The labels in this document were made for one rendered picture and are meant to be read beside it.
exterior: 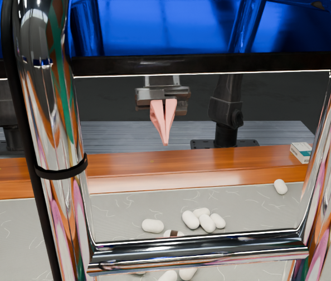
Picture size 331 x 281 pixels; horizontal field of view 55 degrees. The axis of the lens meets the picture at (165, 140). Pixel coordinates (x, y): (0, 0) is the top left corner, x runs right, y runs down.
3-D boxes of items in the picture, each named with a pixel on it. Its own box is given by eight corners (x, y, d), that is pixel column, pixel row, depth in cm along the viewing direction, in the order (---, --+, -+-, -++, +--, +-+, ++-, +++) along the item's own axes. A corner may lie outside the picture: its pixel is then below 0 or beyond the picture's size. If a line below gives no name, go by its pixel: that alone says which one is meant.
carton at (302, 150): (289, 150, 73) (291, 142, 72) (303, 149, 73) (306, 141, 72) (302, 164, 68) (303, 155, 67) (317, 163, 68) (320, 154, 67)
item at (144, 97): (180, 136, 54) (176, 88, 58) (138, 138, 54) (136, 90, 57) (177, 150, 60) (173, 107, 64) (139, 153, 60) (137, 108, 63)
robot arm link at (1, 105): (19, 124, 84) (6, -5, 81) (-8, 126, 83) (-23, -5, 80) (26, 123, 90) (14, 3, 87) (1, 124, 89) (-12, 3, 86)
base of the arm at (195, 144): (266, 127, 87) (259, 117, 94) (193, 128, 87) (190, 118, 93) (262, 153, 91) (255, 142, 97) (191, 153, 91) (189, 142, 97)
